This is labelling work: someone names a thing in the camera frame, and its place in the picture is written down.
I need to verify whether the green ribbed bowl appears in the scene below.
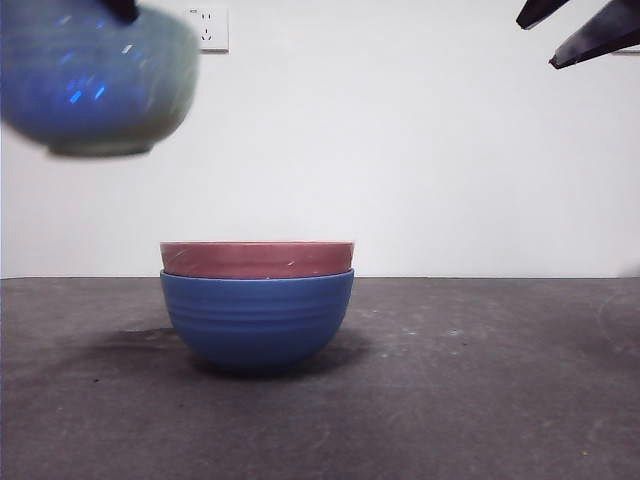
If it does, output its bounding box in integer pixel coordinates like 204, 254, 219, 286
0, 4, 202, 161

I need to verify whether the red ribbed bowl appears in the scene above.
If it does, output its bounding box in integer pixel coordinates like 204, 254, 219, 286
159, 240, 357, 280

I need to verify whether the blue ribbed bowl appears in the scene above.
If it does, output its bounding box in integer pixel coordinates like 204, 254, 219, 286
159, 267, 357, 379

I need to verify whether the white wall socket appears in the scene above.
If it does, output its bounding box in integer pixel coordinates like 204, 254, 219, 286
188, 6, 231, 55

